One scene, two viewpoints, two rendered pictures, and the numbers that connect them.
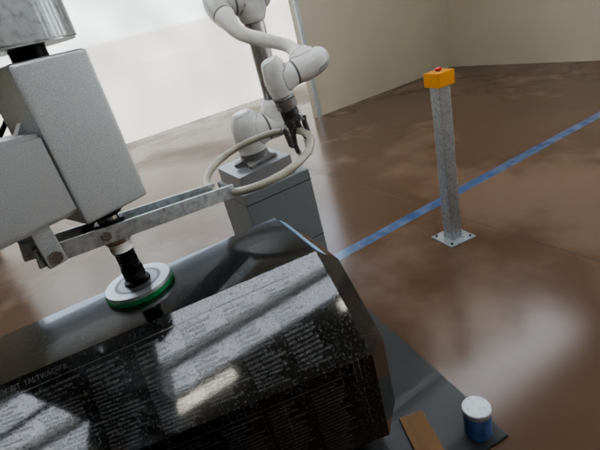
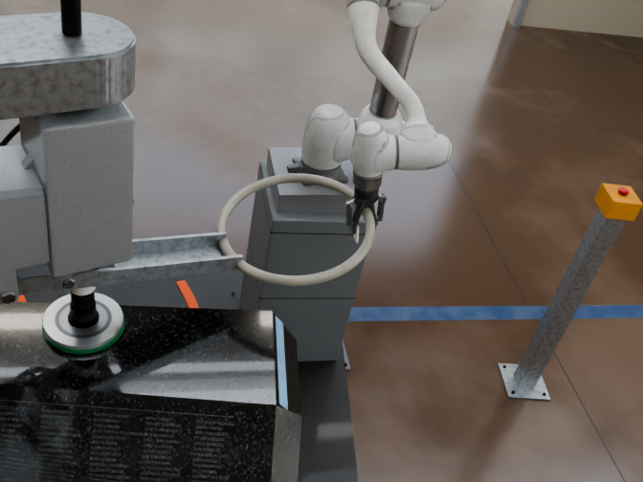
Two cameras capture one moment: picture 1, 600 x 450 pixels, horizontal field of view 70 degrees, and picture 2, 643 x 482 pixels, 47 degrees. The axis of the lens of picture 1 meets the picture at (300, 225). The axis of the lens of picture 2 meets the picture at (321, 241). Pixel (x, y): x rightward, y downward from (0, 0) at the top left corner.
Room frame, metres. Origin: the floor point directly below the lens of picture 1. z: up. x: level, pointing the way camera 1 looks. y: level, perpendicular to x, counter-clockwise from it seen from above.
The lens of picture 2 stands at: (-0.07, -0.19, 2.44)
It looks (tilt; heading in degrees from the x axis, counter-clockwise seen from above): 38 degrees down; 6
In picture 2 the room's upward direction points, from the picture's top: 13 degrees clockwise
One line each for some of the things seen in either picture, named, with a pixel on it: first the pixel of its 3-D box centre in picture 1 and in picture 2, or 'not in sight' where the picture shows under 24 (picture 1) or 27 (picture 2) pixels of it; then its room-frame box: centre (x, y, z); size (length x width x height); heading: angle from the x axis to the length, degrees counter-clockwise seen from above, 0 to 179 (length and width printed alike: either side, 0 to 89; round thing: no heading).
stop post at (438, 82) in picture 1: (445, 161); (567, 297); (2.43, -0.97, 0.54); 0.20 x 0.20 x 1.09; 18
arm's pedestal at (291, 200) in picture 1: (279, 236); (299, 265); (2.31, 0.14, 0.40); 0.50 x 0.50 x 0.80; 25
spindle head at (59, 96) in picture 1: (44, 154); (43, 186); (1.19, 0.62, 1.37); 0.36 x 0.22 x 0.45; 136
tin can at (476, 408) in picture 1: (477, 419); not in sight; (1.06, -0.45, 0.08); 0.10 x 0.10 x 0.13
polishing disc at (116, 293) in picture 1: (138, 281); (83, 319); (1.25, 0.56, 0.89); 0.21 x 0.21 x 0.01
